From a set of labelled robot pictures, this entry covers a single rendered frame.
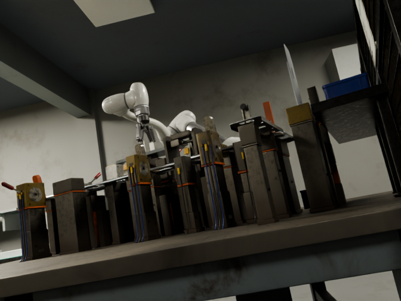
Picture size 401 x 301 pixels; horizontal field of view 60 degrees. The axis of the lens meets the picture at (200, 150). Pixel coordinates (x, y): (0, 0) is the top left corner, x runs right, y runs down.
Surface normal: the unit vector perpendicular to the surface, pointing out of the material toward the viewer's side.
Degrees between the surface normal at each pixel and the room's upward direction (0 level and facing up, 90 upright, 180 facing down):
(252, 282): 90
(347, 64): 90
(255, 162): 90
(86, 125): 90
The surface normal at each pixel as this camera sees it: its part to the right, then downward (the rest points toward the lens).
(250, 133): -0.45, -0.09
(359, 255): -0.13, -0.17
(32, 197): 0.88, -0.24
